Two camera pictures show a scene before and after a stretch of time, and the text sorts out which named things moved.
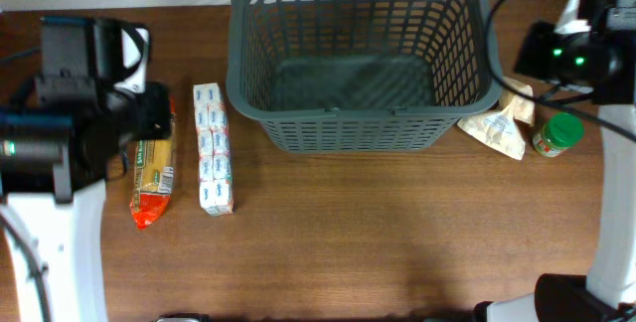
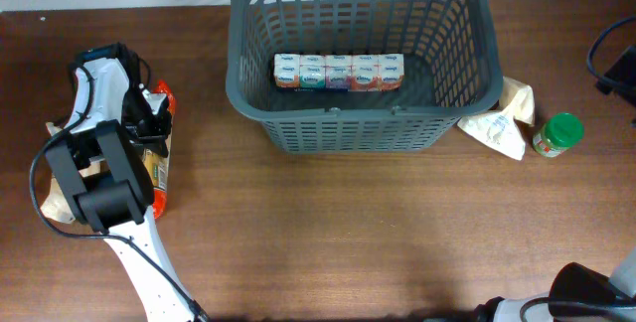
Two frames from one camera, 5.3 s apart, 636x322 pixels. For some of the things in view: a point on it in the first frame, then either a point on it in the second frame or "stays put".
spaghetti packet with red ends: [153, 175] stays put
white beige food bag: [496, 126] stays put
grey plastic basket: [362, 58] stays put
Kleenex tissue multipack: [213, 149] -> [339, 73]
